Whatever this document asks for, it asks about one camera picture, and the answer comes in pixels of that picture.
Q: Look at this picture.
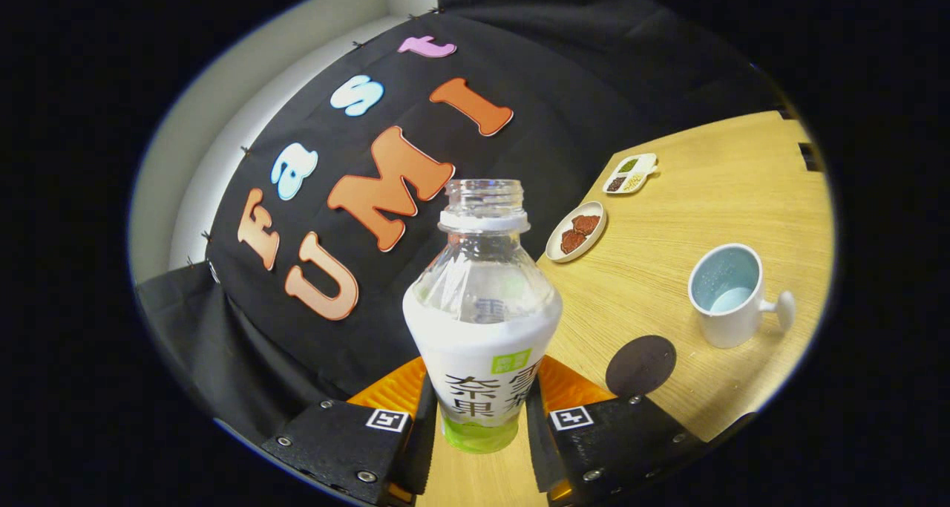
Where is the wooden table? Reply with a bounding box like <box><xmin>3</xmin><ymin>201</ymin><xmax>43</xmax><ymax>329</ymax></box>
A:
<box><xmin>416</xmin><ymin>110</ymin><xmax>836</xmax><ymax>507</ymax></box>

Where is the clear plastic juice bottle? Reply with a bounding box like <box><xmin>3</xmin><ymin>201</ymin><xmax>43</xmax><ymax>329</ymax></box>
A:
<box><xmin>402</xmin><ymin>179</ymin><xmax>563</xmax><ymax>454</ymax></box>

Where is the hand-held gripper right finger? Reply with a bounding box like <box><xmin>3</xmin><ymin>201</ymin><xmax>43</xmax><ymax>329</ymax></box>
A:
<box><xmin>525</xmin><ymin>355</ymin><xmax>702</xmax><ymax>504</ymax></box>

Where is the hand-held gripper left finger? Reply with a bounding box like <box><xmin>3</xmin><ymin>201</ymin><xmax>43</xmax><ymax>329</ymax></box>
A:
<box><xmin>261</xmin><ymin>356</ymin><xmax>437</xmax><ymax>506</ymax></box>

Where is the round plate with red food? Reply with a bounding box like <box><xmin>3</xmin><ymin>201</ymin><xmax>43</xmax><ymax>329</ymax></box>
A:
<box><xmin>546</xmin><ymin>201</ymin><xmax>607</xmax><ymax>263</ymax></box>

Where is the white divided seed dish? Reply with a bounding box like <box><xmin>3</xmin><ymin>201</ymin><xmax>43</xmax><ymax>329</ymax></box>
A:
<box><xmin>603</xmin><ymin>153</ymin><xmax>659</xmax><ymax>194</ymax></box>

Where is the white cup with blue inside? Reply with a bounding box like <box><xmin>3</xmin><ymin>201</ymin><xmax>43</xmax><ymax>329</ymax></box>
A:
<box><xmin>688</xmin><ymin>243</ymin><xmax>796</xmax><ymax>349</ymax></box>

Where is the dark round coaster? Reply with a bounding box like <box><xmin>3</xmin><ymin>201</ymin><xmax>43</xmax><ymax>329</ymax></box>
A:
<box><xmin>606</xmin><ymin>335</ymin><xmax>678</xmax><ymax>398</ymax></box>

